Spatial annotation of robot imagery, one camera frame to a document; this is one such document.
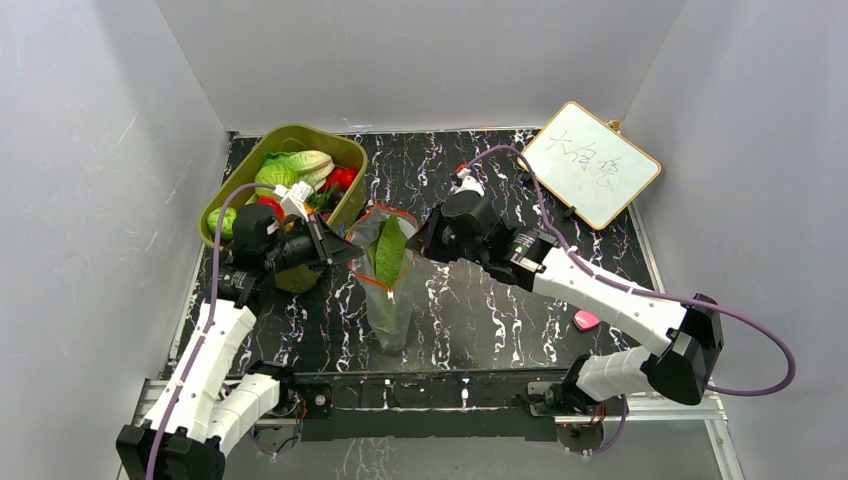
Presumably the clear zip top bag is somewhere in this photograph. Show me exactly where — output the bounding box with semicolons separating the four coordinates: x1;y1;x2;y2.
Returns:
346;203;418;354

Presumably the small whiteboard wooden frame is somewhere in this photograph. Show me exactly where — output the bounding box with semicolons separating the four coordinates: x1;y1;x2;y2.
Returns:
523;101;662;230

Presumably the green lettuce leaf toy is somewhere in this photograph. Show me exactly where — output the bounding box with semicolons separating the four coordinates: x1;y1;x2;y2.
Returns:
368;215;406;288

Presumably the small green cabbage toy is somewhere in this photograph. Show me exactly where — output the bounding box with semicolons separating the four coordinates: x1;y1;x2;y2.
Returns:
205;207;238;241

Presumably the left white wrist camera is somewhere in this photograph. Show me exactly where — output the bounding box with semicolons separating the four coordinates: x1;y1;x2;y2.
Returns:
272;181;313;220

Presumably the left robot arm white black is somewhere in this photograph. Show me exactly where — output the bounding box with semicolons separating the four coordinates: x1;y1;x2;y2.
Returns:
116;204;364;479

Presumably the pale napa cabbage toy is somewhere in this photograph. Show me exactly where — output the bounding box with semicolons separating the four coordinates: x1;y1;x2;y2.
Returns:
262;150;335;189

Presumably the olive green plastic bin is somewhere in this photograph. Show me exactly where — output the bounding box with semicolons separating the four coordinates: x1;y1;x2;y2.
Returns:
197;123;370;295

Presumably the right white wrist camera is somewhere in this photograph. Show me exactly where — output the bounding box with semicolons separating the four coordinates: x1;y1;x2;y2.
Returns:
450;164;485;197

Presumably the round green cabbage toy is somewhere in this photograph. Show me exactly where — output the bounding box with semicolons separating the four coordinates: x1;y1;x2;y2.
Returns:
254;163;299;197

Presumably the red apple toy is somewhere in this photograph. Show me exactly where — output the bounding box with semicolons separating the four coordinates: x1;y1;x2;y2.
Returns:
254;197;286;221

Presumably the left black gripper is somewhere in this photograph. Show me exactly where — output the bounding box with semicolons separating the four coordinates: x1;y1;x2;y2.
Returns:
265;212;364;274

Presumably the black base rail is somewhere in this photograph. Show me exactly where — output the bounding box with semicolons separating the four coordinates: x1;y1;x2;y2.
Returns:
135;366;670;444

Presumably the red pepper toy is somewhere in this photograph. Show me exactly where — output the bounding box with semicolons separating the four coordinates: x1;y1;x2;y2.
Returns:
322;166;359;192

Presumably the pink eraser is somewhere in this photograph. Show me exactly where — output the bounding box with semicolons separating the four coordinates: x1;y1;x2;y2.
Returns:
572;310;601;332

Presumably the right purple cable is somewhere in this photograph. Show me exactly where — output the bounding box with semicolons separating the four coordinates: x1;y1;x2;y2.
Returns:
463;144;797;399

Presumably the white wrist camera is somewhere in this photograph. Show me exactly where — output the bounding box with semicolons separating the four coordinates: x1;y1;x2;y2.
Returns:
450;164;485;197
272;181;313;220

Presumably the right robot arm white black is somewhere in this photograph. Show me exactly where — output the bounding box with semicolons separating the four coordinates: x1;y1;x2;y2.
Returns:
406;190;723;416

